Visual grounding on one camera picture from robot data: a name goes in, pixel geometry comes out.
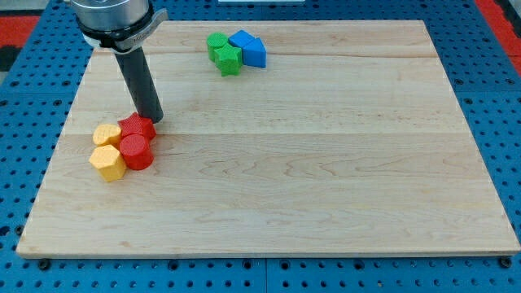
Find blue triangle block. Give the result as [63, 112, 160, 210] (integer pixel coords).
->
[242, 38, 267, 68]

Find light wooden board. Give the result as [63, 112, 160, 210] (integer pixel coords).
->
[17, 20, 520, 259]

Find green star block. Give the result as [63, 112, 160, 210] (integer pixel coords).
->
[214, 44, 243, 77]

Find red cylinder block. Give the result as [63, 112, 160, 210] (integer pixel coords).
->
[120, 134, 154, 170]

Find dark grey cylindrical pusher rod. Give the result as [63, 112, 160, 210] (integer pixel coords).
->
[116, 47, 164, 124]

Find green cylinder block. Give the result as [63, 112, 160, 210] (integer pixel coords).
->
[206, 32, 228, 62]

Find yellow hexagon block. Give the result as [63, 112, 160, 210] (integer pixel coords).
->
[89, 145, 126, 182]

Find blue cube block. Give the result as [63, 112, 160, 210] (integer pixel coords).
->
[228, 30, 256, 49]

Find red star block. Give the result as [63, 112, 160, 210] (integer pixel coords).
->
[118, 112, 156, 141]

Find yellow heart block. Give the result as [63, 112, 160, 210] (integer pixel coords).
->
[92, 124, 121, 148]

